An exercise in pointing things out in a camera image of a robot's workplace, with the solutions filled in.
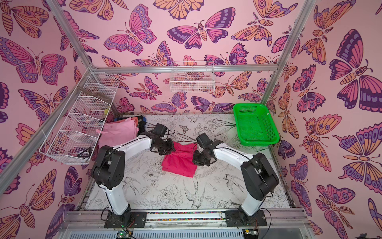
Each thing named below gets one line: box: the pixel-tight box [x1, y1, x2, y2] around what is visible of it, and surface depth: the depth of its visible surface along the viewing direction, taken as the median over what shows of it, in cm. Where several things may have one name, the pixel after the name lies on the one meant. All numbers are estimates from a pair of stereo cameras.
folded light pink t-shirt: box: [95, 117, 140, 149], surface depth 102 cm
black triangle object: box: [76, 146, 92, 158], surface depth 78 cm
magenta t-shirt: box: [161, 141, 198, 178], surface depth 91 cm
